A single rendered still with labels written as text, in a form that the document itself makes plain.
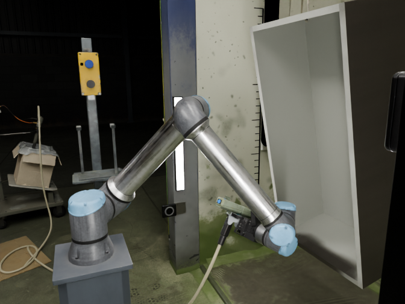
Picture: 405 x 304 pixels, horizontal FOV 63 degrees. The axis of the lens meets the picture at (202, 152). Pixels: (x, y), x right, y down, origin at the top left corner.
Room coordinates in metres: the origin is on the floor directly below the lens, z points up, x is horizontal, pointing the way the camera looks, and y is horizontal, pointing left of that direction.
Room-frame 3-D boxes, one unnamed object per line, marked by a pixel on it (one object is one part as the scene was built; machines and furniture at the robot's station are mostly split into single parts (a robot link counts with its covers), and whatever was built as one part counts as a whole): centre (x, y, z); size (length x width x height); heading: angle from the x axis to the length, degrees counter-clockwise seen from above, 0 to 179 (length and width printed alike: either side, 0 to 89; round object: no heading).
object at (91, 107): (2.17, 0.72, 0.82); 0.06 x 0.06 x 1.64; 22
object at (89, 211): (1.32, 0.49, 0.83); 0.17 x 0.15 x 0.18; 164
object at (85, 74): (2.12, 0.70, 1.42); 0.12 x 0.06 x 0.26; 112
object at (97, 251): (1.31, 0.49, 0.69); 0.19 x 0.19 x 0.10
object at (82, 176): (2.02, 0.66, 0.95); 0.26 x 0.15 x 0.32; 112
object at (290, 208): (1.25, -0.33, 0.82); 0.12 x 0.09 x 0.12; 164
